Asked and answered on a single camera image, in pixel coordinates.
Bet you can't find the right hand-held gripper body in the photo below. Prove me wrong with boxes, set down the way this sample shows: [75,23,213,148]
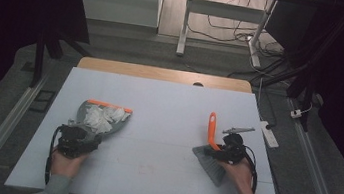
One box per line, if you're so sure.
[217,123,257,167]

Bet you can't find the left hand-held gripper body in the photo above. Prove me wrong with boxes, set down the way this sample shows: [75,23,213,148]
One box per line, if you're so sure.
[55,117,104,163]

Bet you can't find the grey brush with orange handle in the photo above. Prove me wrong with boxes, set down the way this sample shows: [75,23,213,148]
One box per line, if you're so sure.
[187,109,235,189]

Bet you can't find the grey dustpan with orange edge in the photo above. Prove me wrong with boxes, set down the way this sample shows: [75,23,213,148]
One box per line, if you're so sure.
[66,96,135,149]

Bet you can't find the pile of white paper scraps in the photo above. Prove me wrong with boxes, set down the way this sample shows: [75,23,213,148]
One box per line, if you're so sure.
[82,102,133,139]

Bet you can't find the person's left hand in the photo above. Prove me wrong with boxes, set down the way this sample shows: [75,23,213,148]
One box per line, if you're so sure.
[49,146,90,181]

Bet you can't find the person's right hand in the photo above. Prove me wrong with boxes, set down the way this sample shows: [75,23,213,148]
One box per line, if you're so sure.
[213,154,260,194]

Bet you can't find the white power strip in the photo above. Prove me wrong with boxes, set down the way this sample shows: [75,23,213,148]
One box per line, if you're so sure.
[256,120,283,150]

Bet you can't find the small white plug adapter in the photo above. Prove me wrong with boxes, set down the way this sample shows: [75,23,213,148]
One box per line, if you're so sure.
[289,108,303,121]

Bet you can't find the white board table cover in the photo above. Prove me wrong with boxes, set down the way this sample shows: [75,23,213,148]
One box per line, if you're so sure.
[4,59,297,194]

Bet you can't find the wooden table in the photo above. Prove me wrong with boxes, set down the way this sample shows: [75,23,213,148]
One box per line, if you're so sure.
[76,55,255,95]

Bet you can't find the black tripod stand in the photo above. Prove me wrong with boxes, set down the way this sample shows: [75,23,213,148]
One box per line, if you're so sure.
[18,25,95,96]

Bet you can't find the black stand legs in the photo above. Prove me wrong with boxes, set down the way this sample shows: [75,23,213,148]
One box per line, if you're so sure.
[246,1,344,137]

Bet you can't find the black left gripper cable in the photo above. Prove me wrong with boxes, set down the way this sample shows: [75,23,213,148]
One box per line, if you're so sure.
[43,122,65,187]

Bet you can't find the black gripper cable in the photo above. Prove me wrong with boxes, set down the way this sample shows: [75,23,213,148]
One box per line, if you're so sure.
[237,144,263,194]
[43,122,65,187]

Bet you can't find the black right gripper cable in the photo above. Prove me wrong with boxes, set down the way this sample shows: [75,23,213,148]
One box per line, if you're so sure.
[237,144,263,194]

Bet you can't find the aluminium floor rail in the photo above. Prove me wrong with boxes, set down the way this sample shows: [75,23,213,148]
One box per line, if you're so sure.
[0,67,50,194]
[276,97,344,194]

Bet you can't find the tangle of black floor cables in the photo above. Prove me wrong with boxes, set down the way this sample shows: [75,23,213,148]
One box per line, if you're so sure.
[181,0,304,88]

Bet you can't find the white metal desk frame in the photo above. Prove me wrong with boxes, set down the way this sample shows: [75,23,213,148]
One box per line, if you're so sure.
[174,0,279,70]

